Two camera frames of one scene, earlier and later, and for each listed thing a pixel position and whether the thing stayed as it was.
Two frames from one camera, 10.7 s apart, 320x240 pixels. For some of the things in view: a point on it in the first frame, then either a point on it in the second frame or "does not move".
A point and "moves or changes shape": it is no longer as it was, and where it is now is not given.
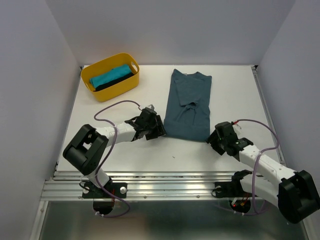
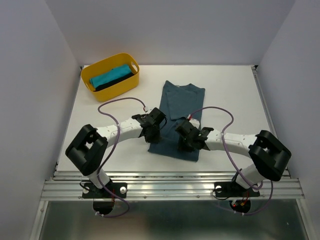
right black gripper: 212,137 → 181,146
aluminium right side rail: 268,111 does not move
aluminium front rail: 146,185 does not move
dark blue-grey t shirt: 187,116 moves or changes shape
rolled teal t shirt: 115,72 does not move
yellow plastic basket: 105,65 does not move
